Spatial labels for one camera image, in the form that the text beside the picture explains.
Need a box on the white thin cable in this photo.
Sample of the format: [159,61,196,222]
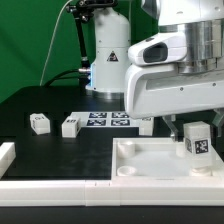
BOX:
[39,0,73,87]

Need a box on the white U-shaped fence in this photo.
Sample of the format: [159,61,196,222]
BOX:
[0,142,224,207]

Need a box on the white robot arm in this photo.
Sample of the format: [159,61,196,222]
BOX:
[87,0,224,134]

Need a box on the white square tabletop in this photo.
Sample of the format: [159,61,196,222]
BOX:
[111,138,224,180]

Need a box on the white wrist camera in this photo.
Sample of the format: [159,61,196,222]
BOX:
[128,32,187,66]

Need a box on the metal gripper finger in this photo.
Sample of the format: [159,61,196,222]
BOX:
[212,108,224,127]
[162,115,178,142]

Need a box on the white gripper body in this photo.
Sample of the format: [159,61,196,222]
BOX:
[124,61,224,119]

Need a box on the white sheet with tags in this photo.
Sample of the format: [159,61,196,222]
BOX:
[70,111,139,128]

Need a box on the black cable bundle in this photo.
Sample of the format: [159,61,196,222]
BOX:
[44,67,92,88]

